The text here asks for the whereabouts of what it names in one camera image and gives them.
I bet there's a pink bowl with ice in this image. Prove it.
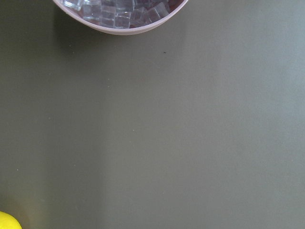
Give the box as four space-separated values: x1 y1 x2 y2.
54 0 188 35

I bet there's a yellow lemon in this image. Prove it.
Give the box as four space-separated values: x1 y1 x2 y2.
0 211 22 229

